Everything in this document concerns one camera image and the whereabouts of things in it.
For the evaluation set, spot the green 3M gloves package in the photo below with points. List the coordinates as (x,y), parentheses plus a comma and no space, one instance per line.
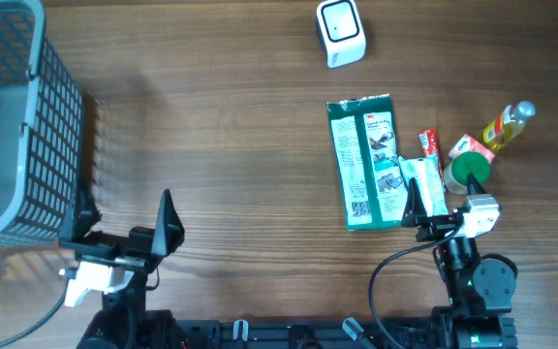
(364,140)

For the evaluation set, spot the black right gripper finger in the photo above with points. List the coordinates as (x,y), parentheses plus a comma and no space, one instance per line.
(473,186)
(415,213)

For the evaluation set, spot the red white small packet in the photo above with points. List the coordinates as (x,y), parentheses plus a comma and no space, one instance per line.
(429,143)

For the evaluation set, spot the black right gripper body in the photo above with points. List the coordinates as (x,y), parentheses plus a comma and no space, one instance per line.
(432,227)

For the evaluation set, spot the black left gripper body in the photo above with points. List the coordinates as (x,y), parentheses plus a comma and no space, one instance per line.
(127,245)

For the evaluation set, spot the yellow dish soap bottle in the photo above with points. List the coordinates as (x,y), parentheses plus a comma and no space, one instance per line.
(506,126)

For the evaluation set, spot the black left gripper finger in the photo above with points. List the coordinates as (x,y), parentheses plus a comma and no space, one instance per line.
(169,231)
(81,214)

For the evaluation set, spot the red Kleenex tissue pack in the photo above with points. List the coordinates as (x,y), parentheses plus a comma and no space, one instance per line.
(469,144)

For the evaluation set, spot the white barcode scanner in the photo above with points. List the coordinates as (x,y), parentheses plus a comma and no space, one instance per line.
(340,32)

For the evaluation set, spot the grey mesh basket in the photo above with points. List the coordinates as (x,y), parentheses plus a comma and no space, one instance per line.
(41,128)

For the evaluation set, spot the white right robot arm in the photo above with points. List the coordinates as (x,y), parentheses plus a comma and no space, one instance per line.
(480,287)

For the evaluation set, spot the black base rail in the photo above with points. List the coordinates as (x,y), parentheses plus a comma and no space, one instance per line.
(418,332)

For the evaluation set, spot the teal white small packet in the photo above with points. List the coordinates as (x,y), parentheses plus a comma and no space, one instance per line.
(426,172)

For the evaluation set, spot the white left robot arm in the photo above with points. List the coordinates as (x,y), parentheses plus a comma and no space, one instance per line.
(125,322)

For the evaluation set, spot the green lid jar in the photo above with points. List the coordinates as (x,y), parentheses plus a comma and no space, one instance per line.
(467,163)

